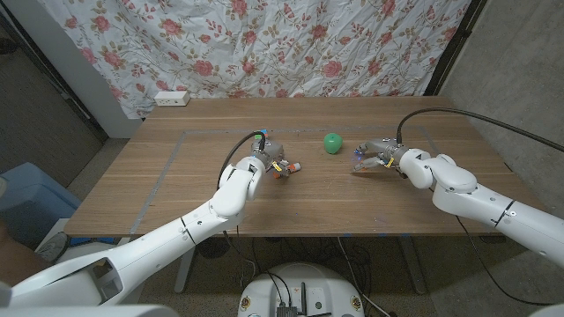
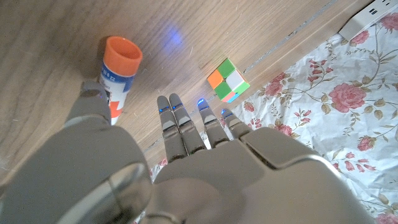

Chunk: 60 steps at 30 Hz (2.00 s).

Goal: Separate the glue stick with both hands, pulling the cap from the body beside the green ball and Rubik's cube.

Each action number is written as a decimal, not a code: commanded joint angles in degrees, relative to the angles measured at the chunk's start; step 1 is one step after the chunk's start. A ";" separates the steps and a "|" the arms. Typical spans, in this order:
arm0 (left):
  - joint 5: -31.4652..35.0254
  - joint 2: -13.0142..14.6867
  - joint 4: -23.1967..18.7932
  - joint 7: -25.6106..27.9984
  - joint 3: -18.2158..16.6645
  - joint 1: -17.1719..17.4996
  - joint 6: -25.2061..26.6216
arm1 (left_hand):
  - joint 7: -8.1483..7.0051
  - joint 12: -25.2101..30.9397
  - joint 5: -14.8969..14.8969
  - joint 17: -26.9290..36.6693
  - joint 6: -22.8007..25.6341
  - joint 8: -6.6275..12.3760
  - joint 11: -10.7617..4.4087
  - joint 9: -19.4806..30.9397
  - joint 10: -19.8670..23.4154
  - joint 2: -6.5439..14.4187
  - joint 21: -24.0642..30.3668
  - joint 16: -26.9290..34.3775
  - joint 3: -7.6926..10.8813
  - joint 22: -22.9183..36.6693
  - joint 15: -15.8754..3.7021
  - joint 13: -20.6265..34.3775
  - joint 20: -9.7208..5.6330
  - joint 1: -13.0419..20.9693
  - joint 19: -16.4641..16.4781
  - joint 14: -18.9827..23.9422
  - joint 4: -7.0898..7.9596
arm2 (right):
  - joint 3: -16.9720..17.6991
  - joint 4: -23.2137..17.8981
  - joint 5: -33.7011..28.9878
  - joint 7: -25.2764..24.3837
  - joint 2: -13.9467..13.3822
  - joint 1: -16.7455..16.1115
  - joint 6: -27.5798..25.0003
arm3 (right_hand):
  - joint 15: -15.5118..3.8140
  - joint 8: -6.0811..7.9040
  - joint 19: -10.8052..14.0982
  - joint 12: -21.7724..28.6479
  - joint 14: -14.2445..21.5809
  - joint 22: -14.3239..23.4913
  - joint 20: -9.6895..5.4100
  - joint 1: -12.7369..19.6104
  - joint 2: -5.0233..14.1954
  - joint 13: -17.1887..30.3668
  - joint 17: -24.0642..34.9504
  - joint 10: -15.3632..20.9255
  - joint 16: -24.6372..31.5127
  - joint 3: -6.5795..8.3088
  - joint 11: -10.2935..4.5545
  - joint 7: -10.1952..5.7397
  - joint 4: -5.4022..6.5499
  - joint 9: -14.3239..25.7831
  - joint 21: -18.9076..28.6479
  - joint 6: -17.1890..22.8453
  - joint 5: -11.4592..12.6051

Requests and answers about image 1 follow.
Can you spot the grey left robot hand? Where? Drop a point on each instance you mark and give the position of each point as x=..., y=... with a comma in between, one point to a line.
x=269, y=149

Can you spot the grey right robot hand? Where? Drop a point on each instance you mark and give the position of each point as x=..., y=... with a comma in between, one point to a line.
x=383, y=147

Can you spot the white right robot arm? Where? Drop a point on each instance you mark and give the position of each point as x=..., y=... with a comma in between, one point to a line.
x=462, y=193

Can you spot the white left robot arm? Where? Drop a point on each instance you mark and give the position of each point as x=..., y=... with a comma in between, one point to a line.
x=154, y=246

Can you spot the multicoloured Rubik's cube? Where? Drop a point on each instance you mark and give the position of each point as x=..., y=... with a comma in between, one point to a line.
x=263, y=132

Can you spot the green ball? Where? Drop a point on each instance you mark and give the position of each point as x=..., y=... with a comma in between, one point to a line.
x=333, y=143

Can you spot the floral backdrop cloth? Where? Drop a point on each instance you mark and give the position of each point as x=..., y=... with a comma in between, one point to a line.
x=264, y=44

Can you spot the white power strip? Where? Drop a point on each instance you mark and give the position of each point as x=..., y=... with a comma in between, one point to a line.
x=172, y=98

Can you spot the black round floor object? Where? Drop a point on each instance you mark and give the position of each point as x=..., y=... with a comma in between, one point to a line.
x=216, y=247

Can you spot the black backdrop pole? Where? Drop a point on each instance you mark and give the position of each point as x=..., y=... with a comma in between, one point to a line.
x=454, y=48

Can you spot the grey table leg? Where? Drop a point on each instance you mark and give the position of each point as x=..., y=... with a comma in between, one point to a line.
x=413, y=268

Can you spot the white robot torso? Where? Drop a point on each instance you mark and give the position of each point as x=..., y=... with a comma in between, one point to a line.
x=317, y=286

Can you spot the white table leg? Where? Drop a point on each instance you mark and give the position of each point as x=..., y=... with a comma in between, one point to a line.
x=184, y=273

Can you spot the grey sneaker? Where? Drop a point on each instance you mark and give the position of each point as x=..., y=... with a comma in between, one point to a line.
x=53, y=246

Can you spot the blue plastic bin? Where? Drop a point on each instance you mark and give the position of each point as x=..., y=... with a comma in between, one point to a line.
x=35, y=198

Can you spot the person's leg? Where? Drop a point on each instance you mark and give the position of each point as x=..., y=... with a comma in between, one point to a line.
x=20, y=260

